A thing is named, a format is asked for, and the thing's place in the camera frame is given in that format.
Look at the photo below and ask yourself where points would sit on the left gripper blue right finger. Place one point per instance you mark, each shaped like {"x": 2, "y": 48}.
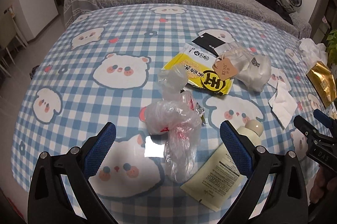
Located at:
{"x": 239, "y": 147}

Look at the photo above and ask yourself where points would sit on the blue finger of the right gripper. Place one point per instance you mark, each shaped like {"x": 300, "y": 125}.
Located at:
{"x": 323, "y": 119}
{"x": 305, "y": 127}

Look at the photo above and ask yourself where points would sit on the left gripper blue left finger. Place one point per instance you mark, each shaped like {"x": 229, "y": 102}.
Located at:
{"x": 98, "y": 148}

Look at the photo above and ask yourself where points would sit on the cream lotion tube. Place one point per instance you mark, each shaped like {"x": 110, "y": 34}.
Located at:
{"x": 215, "y": 181}

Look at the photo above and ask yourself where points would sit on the clear plastic bag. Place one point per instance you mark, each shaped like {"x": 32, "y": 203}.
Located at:
{"x": 175, "y": 115}

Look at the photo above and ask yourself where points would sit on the yellow snack packet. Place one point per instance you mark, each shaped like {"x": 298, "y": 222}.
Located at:
{"x": 199, "y": 68}

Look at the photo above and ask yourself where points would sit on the person right hand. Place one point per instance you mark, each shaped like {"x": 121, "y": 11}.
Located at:
{"x": 321, "y": 184}

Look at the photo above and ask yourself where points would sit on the white tissue sheet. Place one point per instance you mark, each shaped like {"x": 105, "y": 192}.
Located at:
{"x": 282, "y": 103}

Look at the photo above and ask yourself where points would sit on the gold tissue pack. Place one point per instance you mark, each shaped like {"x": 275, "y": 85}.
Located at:
{"x": 323, "y": 81}

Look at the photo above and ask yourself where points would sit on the white crumpled tissue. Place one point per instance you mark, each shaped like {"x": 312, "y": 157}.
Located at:
{"x": 312, "y": 53}

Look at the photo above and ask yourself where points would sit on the green potted plant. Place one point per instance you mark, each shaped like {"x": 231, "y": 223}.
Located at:
{"x": 331, "y": 48}

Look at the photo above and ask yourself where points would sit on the white pouch with tag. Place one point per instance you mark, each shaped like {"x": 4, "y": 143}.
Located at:
{"x": 235, "y": 61}

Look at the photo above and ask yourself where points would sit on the blue checked bear tablecloth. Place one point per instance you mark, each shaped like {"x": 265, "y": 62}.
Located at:
{"x": 104, "y": 69}

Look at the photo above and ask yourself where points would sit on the dark clothes pile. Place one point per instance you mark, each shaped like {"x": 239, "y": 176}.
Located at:
{"x": 282, "y": 7}

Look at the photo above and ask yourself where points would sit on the beige dining chair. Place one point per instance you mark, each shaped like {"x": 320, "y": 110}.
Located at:
{"x": 8, "y": 34}

